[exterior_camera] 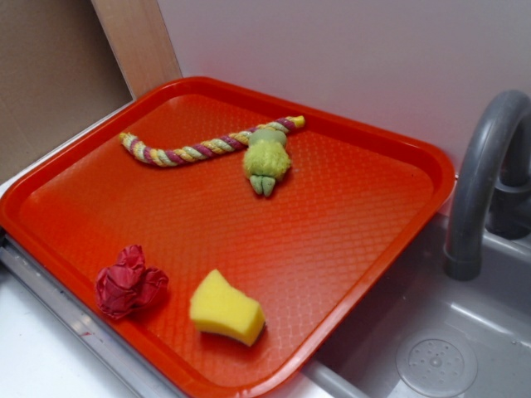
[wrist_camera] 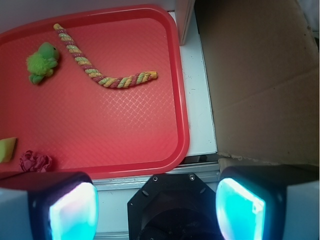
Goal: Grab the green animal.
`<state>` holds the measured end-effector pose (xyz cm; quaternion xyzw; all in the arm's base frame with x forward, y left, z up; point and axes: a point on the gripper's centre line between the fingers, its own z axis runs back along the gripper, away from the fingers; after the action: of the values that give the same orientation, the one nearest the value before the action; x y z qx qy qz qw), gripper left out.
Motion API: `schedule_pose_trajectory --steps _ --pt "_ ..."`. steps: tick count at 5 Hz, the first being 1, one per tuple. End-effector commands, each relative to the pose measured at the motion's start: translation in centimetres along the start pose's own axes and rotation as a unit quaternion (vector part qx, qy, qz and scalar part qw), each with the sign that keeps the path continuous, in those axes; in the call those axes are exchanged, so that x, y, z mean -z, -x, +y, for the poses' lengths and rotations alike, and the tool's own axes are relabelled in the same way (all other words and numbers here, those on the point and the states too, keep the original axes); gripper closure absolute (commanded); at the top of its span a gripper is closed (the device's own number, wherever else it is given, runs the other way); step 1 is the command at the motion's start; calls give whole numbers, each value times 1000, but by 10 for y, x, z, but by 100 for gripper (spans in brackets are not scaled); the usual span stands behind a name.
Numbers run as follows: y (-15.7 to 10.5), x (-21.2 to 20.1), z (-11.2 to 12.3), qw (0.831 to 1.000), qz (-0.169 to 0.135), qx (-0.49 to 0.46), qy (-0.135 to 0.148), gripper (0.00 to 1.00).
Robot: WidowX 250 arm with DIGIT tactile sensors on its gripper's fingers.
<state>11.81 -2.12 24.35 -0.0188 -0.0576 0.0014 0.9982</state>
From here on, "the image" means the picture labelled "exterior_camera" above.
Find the yellow sponge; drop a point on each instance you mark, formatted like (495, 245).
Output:
(219, 308)

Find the green plush animal toy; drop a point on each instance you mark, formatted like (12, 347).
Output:
(266, 160)

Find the orange plastic tray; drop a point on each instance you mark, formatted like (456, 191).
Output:
(353, 200)

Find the crumpled red cloth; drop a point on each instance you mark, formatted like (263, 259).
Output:
(129, 285)

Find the grey plastic faucet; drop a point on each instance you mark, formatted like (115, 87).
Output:
(493, 188)

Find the wooden board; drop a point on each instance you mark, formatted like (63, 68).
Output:
(140, 42)

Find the grey toy sink basin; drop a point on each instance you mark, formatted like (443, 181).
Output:
(491, 312)

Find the round sink drain cover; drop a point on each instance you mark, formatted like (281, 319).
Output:
(436, 363)

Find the braided multicolour rope toy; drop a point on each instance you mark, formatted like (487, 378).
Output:
(205, 150)

